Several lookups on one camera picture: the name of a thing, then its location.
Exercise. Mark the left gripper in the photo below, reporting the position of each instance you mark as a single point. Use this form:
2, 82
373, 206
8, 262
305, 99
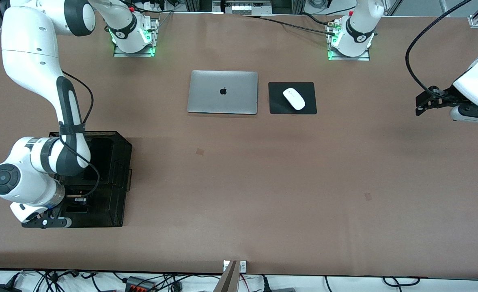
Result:
444, 97

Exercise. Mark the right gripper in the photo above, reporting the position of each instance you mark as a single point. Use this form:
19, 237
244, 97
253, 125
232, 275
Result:
69, 199

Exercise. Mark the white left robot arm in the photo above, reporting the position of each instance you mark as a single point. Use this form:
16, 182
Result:
356, 28

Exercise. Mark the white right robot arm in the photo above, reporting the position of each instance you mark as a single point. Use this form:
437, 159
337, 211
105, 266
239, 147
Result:
32, 52

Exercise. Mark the black mesh two-tier tray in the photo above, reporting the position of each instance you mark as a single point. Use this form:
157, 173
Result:
117, 202

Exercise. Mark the black power strip orange switches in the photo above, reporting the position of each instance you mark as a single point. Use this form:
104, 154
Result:
139, 284

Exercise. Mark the black power adapter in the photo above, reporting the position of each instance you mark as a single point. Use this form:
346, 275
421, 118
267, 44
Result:
3, 288

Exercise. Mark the black mouse pad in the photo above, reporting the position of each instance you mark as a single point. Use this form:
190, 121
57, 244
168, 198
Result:
308, 91

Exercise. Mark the white computer mouse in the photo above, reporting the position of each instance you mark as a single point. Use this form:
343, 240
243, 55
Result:
294, 98

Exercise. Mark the silver closed laptop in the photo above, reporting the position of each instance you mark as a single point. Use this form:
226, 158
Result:
222, 97

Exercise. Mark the metal equipment box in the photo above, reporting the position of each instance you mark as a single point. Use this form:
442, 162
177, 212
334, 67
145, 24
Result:
241, 7

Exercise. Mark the aluminium frame corner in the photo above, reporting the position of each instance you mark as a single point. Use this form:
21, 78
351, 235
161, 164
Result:
475, 20

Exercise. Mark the aluminium profile post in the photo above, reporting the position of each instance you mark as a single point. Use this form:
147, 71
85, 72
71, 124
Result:
227, 282

